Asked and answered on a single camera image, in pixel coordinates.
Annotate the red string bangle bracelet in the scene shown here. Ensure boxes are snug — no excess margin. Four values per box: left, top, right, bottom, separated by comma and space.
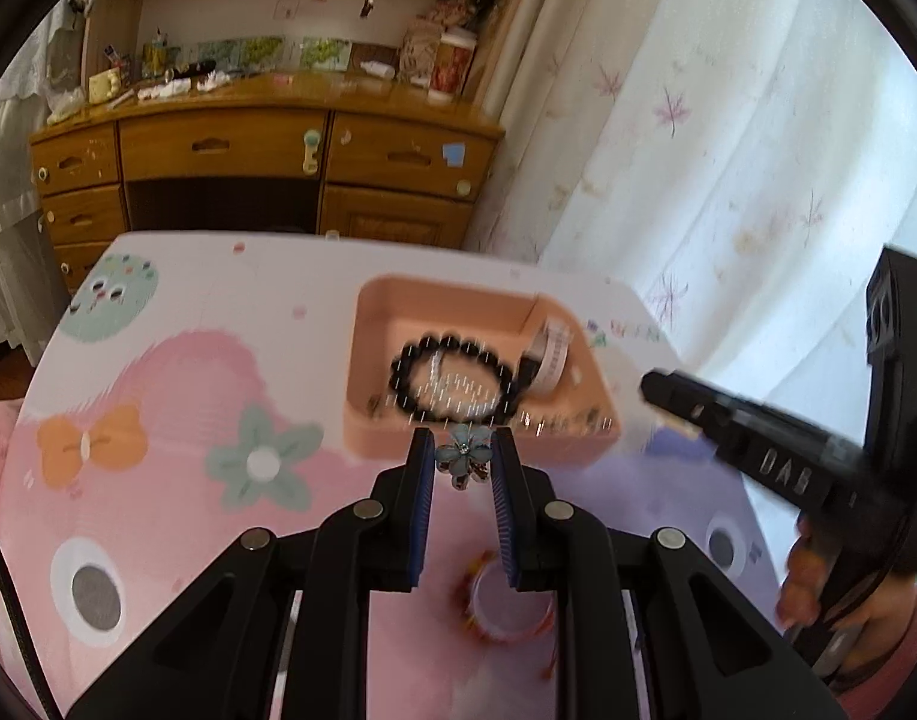
456, 549, 561, 646

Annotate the blue flower hair clip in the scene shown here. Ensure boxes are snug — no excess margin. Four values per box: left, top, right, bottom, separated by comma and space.
435, 422, 492, 491

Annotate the black bead bracelet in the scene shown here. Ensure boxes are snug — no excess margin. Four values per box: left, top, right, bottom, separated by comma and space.
388, 331, 522, 430

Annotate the pearl bracelet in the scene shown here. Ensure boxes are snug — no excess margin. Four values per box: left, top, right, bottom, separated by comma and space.
416, 351, 506, 421

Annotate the right hand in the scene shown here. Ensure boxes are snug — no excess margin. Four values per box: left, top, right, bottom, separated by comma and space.
775, 515, 917, 685

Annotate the pink plastic tray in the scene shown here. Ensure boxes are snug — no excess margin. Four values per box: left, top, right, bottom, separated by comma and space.
342, 275, 621, 465

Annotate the white lace bed cover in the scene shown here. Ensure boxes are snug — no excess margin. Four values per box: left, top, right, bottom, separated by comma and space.
0, 4, 83, 364

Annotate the white floral curtain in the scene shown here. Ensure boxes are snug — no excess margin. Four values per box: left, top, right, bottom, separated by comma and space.
468, 0, 917, 433

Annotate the wooden desk with drawers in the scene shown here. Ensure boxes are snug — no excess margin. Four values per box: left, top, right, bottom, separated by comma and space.
29, 73, 504, 291

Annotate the red patterned cup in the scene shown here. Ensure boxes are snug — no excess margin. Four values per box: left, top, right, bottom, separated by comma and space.
427, 29, 478, 104

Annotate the wooden wall shelf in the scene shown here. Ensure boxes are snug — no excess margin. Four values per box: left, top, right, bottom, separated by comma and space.
83, 0, 435, 78

